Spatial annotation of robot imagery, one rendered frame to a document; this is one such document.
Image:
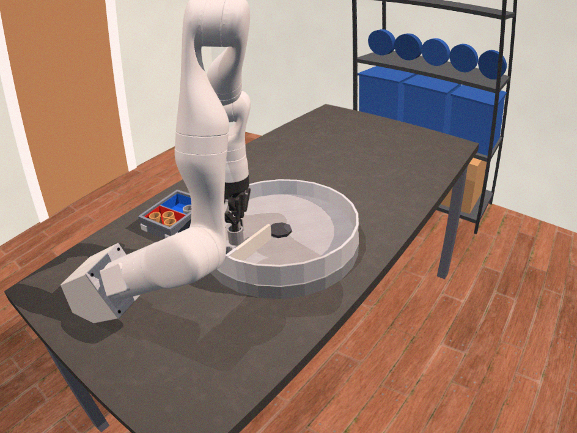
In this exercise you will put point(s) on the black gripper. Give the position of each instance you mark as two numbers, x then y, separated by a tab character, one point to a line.
233	198

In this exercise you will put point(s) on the white round turntable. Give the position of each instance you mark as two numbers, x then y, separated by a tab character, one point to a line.
290	221

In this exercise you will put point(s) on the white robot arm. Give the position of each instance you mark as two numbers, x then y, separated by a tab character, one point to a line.
203	158

